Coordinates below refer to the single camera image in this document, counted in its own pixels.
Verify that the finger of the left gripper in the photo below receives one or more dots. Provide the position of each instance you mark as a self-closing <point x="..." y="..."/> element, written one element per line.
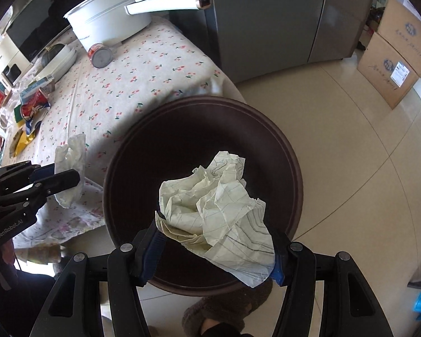
<point x="44" y="182"/>
<point x="25" y="172"/>

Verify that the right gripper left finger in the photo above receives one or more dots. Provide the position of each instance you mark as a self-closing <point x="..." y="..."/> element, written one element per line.
<point x="73" y="306"/>

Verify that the white tissue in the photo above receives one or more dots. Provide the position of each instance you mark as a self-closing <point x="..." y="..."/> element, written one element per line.
<point x="71" y="156"/>

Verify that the light blue small box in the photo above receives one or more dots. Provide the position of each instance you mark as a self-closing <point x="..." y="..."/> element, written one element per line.
<point x="45" y="84"/>

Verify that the lined paper ball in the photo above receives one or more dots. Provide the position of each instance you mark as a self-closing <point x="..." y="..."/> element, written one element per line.
<point x="212" y="215"/>

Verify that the red soda can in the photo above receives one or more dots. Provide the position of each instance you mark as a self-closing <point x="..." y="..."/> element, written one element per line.
<point x="100" y="55"/>

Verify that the yellow snack wrapper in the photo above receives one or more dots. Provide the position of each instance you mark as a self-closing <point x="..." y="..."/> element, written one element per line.
<point x="20" y="141"/>

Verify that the dark brown trash bin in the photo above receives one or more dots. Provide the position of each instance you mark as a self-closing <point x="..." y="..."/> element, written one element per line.
<point x="172" y="141"/>

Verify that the brown fuzzy slipper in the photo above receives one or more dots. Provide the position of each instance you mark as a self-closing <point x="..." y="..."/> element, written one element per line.
<point x="224" y="314"/>

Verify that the cherry print tablecloth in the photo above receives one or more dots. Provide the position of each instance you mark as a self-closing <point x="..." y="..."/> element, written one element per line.
<point x="151" y="68"/>

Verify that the dark green pumpkin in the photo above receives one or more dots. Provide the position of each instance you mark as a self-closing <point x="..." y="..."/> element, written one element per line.
<point x="51" y="52"/>

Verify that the black microwave oven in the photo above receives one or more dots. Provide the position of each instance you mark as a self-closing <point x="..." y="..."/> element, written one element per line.
<point x="38" y="24"/>

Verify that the white electric cooking pot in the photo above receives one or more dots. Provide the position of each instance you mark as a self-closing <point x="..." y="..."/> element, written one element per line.
<point x="110" y="22"/>

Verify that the lower cardboard box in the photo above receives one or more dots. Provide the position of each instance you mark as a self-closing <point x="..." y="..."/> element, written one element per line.
<point x="387" y="71"/>

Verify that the cardboard box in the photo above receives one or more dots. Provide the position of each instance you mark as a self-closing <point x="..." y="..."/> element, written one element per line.
<point x="401" y="28"/>
<point x="387" y="71"/>

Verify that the grey refrigerator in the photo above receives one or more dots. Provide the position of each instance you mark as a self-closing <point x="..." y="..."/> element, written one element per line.
<point x="250" y="38"/>

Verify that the upper cardboard box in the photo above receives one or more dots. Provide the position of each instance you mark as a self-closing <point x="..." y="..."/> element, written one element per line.
<point x="401" y="28"/>

